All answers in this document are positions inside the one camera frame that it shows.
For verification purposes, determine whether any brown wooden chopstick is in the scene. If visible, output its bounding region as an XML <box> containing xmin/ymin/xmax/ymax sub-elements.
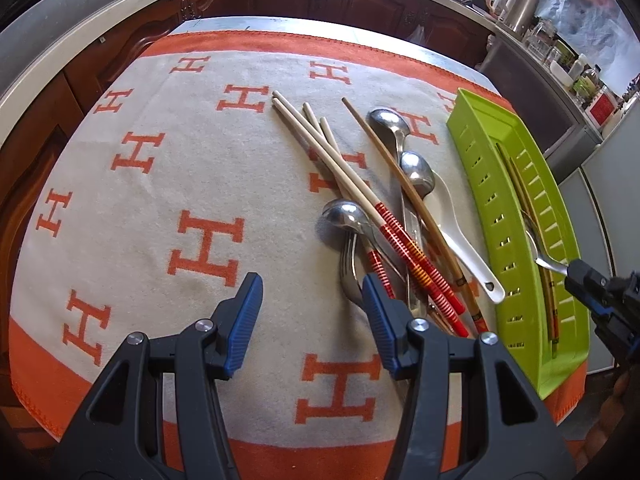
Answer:
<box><xmin>495</xmin><ymin>142</ymin><xmax>560</xmax><ymax>358</ymax></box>
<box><xmin>506</xmin><ymin>156</ymin><xmax>551</xmax><ymax>281</ymax></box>

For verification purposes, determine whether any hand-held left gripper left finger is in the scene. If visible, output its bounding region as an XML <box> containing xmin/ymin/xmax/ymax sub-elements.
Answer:
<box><xmin>50</xmin><ymin>272</ymin><xmax>264</xmax><ymax>480</ymax></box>

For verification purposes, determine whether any red banded bamboo chopstick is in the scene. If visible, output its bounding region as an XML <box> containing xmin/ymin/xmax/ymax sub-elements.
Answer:
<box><xmin>302</xmin><ymin>103</ymin><xmax>398</xmax><ymax>301</ymax></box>
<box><xmin>272</xmin><ymin>100</ymin><xmax>466</xmax><ymax>338</ymax></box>
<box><xmin>319</xmin><ymin>117</ymin><xmax>371</xmax><ymax>191</ymax></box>
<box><xmin>271</xmin><ymin>90</ymin><xmax>473</xmax><ymax>338</ymax></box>

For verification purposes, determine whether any metal fork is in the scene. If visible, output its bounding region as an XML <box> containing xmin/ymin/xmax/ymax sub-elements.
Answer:
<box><xmin>339</xmin><ymin>232</ymin><xmax>368</xmax><ymax>309</ymax></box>

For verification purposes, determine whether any green plastic utensil tray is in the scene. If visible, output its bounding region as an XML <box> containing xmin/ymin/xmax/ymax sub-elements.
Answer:
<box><xmin>445</xmin><ymin>87</ymin><xmax>591</xmax><ymax>402</ymax></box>

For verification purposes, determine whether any steel electric kettle pink handle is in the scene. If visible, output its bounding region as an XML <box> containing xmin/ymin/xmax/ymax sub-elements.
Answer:
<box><xmin>487</xmin><ymin>0</ymin><xmax>539</xmax><ymax>34</ymax></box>

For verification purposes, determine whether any red box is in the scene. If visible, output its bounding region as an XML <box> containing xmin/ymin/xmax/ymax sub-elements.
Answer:
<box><xmin>587</xmin><ymin>92</ymin><xmax>619</xmax><ymax>129</ymax></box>

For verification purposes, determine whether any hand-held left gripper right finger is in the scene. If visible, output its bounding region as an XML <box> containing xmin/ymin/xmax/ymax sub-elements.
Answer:
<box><xmin>361</xmin><ymin>273</ymin><xmax>576</xmax><ymax>480</ymax></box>

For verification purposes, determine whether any metal spoon wooden handle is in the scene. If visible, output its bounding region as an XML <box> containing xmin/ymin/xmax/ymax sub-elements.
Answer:
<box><xmin>399</xmin><ymin>151</ymin><xmax>436</xmax><ymax>198</ymax></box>

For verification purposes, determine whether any orange and beige printed blanket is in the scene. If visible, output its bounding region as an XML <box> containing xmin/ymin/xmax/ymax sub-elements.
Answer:
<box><xmin>7</xmin><ymin>30</ymin><xmax>588</xmax><ymax>480</ymax></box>

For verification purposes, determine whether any silver foil wall sheet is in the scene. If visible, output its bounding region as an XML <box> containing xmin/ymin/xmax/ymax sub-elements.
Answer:
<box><xmin>535</xmin><ymin>0</ymin><xmax>637</xmax><ymax>91</ymax></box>

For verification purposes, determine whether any steel splash guard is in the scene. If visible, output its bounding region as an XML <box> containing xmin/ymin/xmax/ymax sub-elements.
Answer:
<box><xmin>0</xmin><ymin>0</ymin><xmax>132</xmax><ymax>97</ymax></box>

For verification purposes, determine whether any large metal spoon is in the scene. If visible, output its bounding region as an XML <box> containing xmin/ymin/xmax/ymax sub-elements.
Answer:
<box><xmin>521</xmin><ymin>212</ymin><xmax>571</xmax><ymax>276</ymax></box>

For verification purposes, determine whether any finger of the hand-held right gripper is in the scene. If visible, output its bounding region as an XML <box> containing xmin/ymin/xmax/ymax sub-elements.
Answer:
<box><xmin>570</xmin><ymin>258</ymin><xmax>640</xmax><ymax>295</ymax></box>
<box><xmin>564</xmin><ymin>279</ymin><xmax>640</xmax><ymax>361</ymax></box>

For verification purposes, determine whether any clear glass jar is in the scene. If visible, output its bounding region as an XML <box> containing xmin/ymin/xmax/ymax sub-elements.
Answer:
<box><xmin>524</xmin><ymin>20</ymin><xmax>557</xmax><ymax>57</ymax></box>

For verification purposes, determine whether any white bowl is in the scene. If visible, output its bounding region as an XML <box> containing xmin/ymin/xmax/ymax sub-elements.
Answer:
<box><xmin>548</xmin><ymin>60</ymin><xmax>577</xmax><ymax>87</ymax></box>

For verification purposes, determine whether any green label bottle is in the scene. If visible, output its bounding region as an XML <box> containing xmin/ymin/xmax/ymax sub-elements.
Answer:
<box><xmin>570</xmin><ymin>66</ymin><xmax>602</xmax><ymax>104</ymax></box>

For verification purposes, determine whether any cream kitchen countertop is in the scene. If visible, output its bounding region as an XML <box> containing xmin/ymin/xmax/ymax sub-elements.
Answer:
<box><xmin>0</xmin><ymin>0</ymin><xmax>506</xmax><ymax>128</ymax></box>

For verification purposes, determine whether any brown chopstick patterned end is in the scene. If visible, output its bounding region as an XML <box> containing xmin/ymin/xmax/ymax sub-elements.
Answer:
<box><xmin>341</xmin><ymin>97</ymin><xmax>491</xmax><ymax>335</ymax></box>

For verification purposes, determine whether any pale grey refrigerator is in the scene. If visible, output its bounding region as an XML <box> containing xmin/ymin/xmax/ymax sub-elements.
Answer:
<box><xmin>552</xmin><ymin>105</ymin><xmax>640</xmax><ymax>376</ymax></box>

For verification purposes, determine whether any white ceramic spoon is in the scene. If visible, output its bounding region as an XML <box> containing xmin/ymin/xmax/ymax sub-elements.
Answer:
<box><xmin>427</xmin><ymin>170</ymin><xmax>507</xmax><ymax>305</ymax></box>

